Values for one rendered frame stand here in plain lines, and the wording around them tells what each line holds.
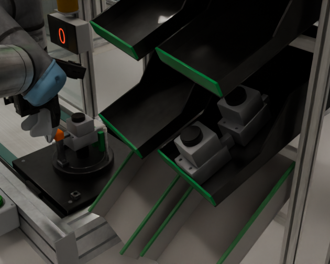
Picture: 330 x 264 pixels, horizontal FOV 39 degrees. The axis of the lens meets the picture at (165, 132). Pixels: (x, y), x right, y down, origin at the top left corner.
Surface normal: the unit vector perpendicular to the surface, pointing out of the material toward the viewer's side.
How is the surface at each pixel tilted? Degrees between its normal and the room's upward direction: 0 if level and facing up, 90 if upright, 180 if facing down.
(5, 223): 90
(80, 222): 0
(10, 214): 90
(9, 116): 0
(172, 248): 45
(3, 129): 0
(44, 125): 93
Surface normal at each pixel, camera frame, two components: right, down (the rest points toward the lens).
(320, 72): -0.74, 0.36
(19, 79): 0.92, 0.36
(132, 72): -0.01, -0.85
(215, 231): -0.61, -0.40
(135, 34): -0.36, -0.65
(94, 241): 0.67, 0.38
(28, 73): 0.97, 0.07
